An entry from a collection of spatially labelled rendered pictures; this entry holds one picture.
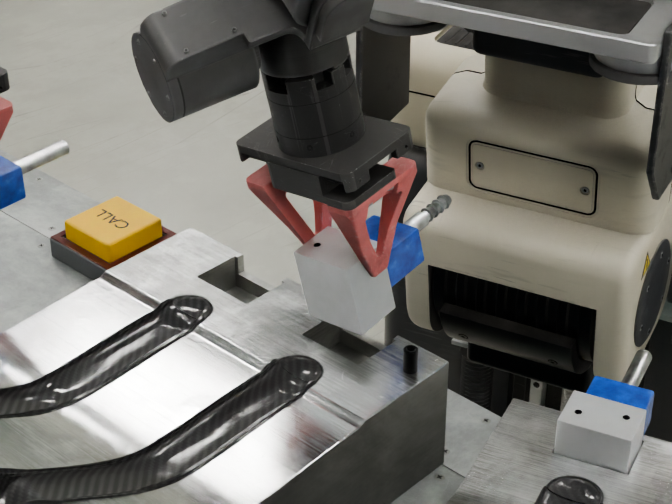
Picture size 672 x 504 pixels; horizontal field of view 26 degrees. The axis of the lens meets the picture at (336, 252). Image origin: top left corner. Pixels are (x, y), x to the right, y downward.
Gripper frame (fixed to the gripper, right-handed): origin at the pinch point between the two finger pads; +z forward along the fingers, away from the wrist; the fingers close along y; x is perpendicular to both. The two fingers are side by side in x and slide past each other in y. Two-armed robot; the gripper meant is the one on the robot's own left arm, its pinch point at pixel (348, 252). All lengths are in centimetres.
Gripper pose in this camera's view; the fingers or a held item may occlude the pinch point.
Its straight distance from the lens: 98.4
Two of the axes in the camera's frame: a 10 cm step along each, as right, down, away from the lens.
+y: 7.3, 2.4, -6.4
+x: 6.6, -5.1, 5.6
